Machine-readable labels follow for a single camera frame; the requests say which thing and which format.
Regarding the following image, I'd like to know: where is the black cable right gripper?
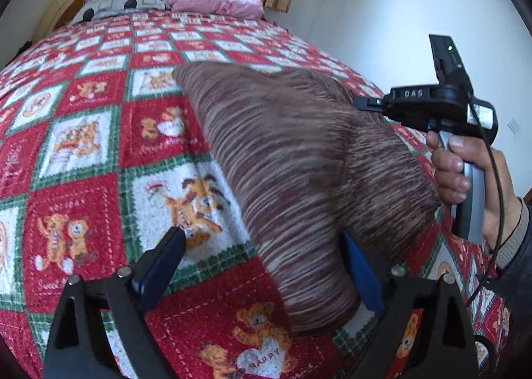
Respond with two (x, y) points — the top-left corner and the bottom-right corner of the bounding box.
(465, 92), (506, 309)

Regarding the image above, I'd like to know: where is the pink pillow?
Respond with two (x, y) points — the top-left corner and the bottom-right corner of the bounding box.
(169, 0), (264, 21)

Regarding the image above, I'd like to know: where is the right forearm in dark sleeve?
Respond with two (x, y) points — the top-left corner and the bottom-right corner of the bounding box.
(486, 202), (531, 378)

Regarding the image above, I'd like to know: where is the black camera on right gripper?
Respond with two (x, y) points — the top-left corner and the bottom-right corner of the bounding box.
(429, 34), (473, 94)

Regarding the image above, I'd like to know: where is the person's right hand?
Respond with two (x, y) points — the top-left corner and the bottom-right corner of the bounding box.
(426, 131), (521, 248)

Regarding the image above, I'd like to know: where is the grey white patterned pillow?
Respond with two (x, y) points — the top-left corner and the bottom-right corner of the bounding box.
(70, 0), (166, 24)

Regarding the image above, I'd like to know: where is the brown knitted sweater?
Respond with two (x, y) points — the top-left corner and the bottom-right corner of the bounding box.
(173, 62), (441, 336)

